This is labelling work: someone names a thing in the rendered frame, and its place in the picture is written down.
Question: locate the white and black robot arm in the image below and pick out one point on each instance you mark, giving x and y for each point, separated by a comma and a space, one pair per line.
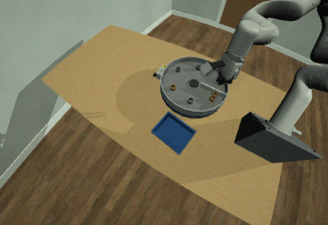
260, 31

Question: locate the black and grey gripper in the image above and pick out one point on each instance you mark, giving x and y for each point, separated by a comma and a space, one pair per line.
229, 71

